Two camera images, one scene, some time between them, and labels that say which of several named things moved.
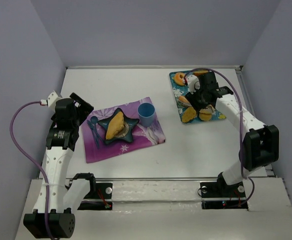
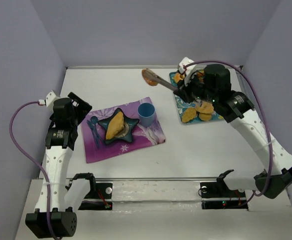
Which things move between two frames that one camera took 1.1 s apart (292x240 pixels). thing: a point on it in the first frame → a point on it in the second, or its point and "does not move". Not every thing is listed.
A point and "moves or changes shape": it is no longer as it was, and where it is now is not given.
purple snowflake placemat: x=143 y=137 does not move
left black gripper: x=81 y=103 does not move
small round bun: x=183 y=99 moves or changes shape
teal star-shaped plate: x=126 y=133 does not move
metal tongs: x=208 y=109 → x=159 y=80
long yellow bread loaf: x=116 y=124 does not move
